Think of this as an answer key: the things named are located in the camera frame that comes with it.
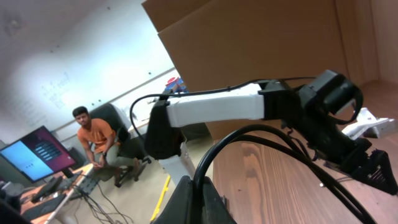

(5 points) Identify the computer monitor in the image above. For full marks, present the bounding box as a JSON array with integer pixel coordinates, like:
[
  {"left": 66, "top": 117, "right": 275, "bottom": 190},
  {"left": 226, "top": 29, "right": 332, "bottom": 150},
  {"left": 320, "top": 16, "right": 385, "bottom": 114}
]
[{"left": 1, "top": 126, "right": 76, "bottom": 183}]

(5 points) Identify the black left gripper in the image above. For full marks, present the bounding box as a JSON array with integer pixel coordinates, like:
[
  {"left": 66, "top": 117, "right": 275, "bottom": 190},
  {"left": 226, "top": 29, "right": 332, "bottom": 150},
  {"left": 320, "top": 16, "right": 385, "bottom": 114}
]
[{"left": 323, "top": 138, "right": 397, "bottom": 195}]

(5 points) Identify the black office chair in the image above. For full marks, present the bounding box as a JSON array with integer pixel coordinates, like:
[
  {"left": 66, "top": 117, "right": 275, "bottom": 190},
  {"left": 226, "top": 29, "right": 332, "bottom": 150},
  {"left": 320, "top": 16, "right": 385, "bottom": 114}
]
[{"left": 89, "top": 103, "right": 152, "bottom": 187}]

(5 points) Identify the person in orange shirt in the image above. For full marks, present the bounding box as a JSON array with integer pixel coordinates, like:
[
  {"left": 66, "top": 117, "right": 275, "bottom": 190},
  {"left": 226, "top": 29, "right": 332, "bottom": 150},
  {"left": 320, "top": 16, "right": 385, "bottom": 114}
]
[{"left": 72, "top": 106, "right": 142, "bottom": 184}]

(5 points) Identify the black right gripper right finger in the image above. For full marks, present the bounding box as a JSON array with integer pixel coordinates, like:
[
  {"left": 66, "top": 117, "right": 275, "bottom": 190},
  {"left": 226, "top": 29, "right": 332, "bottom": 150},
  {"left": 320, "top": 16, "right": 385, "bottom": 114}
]
[{"left": 201, "top": 177, "right": 236, "bottom": 224}]

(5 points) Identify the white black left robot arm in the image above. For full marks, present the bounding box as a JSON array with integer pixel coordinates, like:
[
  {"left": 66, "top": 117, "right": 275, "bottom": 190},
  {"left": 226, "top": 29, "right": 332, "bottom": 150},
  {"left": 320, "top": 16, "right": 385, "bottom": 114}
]
[{"left": 144, "top": 70, "right": 397, "bottom": 195}]

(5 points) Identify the brown cardboard board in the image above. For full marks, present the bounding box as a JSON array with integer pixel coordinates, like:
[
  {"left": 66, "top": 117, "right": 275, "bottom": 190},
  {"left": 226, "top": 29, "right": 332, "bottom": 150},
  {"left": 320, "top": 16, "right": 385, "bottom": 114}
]
[{"left": 141, "top": 0, "right": 398, "bottom": 141}]

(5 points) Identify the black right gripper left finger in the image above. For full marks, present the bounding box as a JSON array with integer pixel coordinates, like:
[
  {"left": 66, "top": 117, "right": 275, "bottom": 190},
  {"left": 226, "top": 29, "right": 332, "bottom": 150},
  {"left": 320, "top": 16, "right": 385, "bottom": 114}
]
[{"left": 152, "top": 175, "right": 193, "bottom": 224}]

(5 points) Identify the thick black cable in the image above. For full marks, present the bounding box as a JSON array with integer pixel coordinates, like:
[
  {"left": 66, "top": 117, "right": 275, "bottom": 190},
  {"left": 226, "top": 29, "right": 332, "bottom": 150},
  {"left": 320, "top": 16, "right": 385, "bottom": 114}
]
[{"left": 192, "top": 124, "right": 379, "bottom": 224}]

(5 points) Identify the black keyboard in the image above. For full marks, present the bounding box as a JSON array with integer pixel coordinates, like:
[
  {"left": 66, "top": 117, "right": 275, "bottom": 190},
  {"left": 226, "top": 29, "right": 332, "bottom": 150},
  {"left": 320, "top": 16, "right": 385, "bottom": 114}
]
[{"left": 22, "top": 194, "right": 67, "bottom": 221}]

